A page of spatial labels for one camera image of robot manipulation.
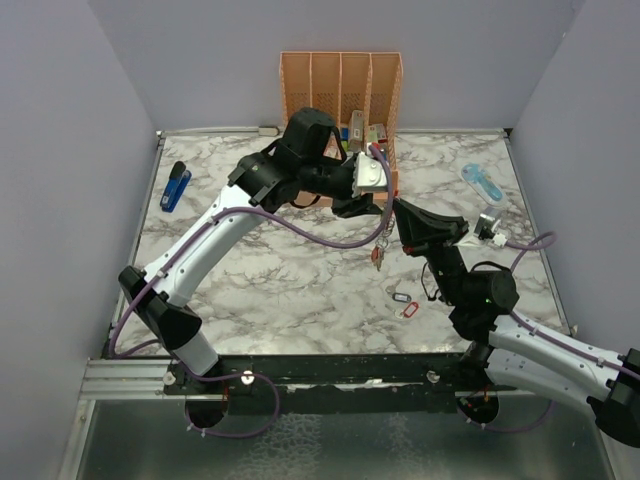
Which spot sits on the peach plastic desk organizer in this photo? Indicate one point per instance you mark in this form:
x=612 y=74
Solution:
x=339 y=83

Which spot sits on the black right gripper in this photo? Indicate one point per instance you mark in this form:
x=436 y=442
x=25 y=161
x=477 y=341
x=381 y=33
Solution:
x=424 y=234

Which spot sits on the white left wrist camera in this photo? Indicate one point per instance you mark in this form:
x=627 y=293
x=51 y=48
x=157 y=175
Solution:
x=369 y=176

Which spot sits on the green white box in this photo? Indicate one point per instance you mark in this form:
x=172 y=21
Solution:
x=377 y=134

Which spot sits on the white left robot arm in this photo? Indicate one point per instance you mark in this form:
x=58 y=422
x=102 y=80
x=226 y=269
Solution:
x=260 y=184

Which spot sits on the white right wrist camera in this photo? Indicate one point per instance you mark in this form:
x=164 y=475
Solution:
x=486 y=231

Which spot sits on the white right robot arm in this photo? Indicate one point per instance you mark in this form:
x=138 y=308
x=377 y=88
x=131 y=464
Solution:
x=510 y=349

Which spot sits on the red tag with key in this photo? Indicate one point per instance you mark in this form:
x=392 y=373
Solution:
x=407 y=311

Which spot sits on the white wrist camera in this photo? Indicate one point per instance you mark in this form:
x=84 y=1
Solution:
x=369 y=176
x=486 y=231

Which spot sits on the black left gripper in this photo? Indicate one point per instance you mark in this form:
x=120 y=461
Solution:
x=351 y=207

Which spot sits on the blue stapler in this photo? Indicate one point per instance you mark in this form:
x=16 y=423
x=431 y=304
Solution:
x=178 y=180

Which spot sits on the metal key organizer red handle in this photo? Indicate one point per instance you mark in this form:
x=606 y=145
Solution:
x=381 y=243

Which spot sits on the blue packaged correction tape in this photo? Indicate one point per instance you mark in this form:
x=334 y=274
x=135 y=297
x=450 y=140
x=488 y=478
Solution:
x=479 y=179

